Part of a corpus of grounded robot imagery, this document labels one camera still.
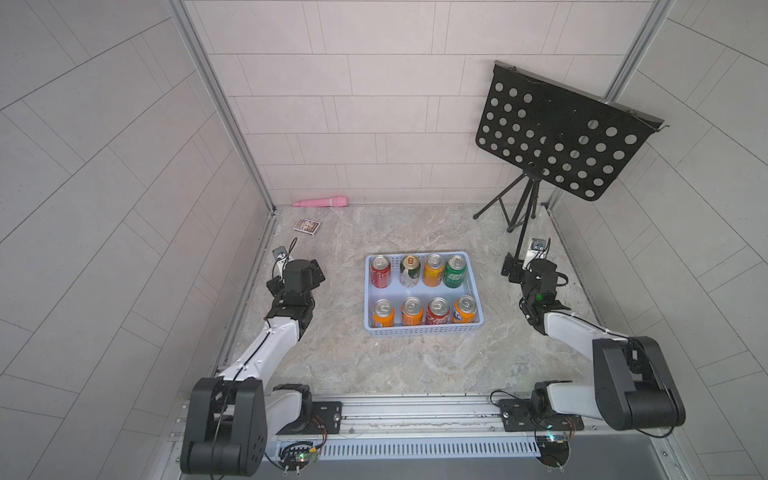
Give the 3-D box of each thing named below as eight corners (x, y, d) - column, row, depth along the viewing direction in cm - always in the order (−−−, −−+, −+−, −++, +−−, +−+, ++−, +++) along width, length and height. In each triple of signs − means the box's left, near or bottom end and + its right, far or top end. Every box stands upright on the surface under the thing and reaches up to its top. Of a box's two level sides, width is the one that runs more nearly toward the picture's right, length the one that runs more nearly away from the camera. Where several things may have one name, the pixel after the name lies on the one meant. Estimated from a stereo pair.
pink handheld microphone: (296, 207, 119) (294, 201, 117) (297, 202, 121) (295, 196, 118) (347, 207, 119) (346, 201, 117) (348, 202, 121) (347, 196, 119)
